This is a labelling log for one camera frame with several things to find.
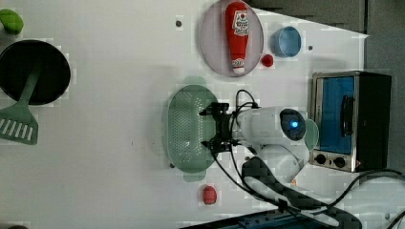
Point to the green spatula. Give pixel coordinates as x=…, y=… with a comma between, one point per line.
x=17, y=122

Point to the blue bowl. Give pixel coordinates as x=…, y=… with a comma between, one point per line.
x=286, y=42

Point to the grey round plate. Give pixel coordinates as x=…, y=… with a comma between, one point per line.
x=214, y=44

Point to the green plastic strainer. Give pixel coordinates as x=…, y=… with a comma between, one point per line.
x=187, y=129

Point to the green mug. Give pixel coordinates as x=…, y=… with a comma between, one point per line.
x=312, y=133

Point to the black toaster oven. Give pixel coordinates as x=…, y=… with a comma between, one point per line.
x=352, y=112

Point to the red ketchup bottle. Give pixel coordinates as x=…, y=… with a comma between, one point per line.
x=237, y=34

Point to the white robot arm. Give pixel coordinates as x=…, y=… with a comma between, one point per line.
x=276, y=137

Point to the red fruit toy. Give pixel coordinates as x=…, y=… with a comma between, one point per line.
x=209, y=195

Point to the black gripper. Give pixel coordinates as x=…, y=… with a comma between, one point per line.
x=221, y=141

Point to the green pepper toy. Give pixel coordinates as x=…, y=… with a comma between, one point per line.
x=11, y=21

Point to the red strawberry toy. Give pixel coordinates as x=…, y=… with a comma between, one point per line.
x=267, y=60

